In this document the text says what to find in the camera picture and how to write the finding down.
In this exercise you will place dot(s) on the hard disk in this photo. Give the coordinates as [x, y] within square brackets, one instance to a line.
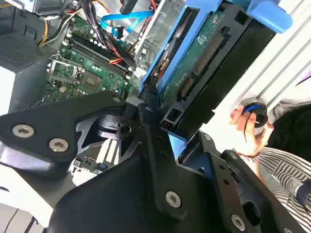
[206, 72]

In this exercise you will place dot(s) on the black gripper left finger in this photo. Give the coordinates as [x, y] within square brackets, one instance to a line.
[48, 121]

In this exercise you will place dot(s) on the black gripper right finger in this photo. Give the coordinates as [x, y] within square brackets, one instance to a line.
[224, 174]

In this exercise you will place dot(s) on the person bare hand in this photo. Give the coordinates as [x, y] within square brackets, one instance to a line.
[245, 136]

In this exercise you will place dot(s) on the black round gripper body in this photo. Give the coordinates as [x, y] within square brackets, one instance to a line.
[109, 206]

